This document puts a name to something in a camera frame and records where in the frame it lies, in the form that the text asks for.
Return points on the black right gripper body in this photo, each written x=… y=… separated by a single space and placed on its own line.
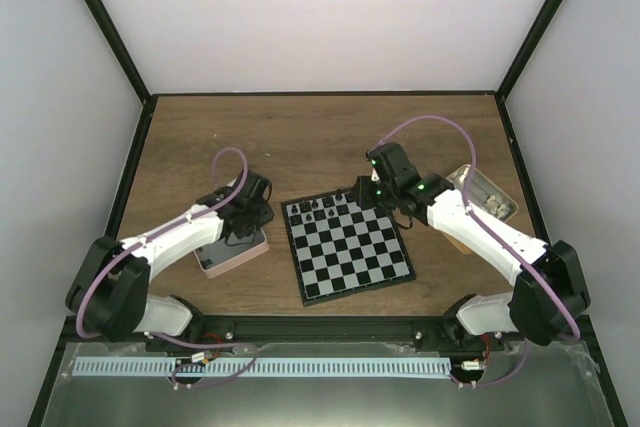
x=371 y=199

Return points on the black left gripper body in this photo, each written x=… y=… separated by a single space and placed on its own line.
x=258 y=218

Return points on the pink tray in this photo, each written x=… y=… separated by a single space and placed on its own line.
x=222 y=256

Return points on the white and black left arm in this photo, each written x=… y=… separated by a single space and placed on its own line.
x=110 y=294

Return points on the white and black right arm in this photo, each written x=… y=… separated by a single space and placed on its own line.
x=549 y=290

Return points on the pile of white chess pieces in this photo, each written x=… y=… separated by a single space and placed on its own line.
x=497 y=207

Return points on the black and silver chessboard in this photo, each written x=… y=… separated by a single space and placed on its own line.
x=345 y=254

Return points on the gold metal tin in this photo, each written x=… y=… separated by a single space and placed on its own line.
x=481 y=187

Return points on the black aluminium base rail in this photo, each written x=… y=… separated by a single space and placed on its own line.
x=424 y=333

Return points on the light blue slotted cable duct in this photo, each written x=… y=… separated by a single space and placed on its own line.
x=421 y=367

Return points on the black frame post left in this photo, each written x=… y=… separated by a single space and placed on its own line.
x=113 y=38

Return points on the black frame post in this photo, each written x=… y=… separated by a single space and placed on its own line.
x=538 y=28
x=113 y=38

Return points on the black frame post right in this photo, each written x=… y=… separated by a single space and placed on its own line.
x=538 y=28

